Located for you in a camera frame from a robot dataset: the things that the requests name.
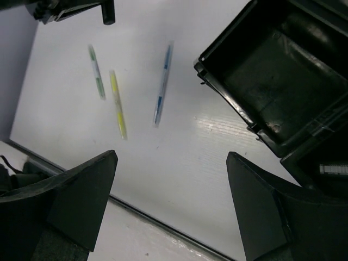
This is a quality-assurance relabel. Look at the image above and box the green thin pen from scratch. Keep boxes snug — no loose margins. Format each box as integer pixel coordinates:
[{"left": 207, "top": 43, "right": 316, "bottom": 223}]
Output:
[{"left": 88, "top": 45, "right": 106, "bottom": 100}]

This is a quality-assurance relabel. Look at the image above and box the yellow thin pen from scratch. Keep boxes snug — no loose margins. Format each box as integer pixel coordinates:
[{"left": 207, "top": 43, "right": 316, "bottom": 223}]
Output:
[{"left": 109, "top": 70, "right": 127, "bottom": 140}]

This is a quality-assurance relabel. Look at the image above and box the aluminium table edge rail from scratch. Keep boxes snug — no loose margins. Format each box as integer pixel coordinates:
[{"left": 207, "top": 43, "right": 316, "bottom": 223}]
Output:
[{"left": 0, "top": 140, "right": 237, "bottom": 261}]

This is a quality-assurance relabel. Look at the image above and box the black desk organizer tray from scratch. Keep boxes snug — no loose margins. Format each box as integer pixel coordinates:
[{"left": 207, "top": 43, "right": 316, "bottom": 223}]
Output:
[{"left": 194, "top": 1, "right": 347, "bottom": 198}]

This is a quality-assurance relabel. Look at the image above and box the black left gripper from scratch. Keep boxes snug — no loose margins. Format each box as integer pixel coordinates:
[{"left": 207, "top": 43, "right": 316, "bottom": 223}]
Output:
[{"left": 1, "top": 0, "right": 115, "bottom": 25}]

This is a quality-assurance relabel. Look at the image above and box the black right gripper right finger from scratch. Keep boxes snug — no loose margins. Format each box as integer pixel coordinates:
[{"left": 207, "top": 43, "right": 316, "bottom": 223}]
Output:
[{"left": 226, "top": 152, "right": 347, "bottom": 260}]

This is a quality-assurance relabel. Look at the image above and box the blue thin pen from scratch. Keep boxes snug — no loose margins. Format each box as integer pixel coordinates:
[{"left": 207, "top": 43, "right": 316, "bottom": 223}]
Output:
[{"left": 153, "top": 41, "right": 174, "bottom": 128}]

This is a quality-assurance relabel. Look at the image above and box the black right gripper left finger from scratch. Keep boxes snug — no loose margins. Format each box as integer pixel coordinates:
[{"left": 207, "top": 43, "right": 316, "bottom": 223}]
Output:
[{"left": 1, "top": 150, "right": 118, "bottom": 260}]

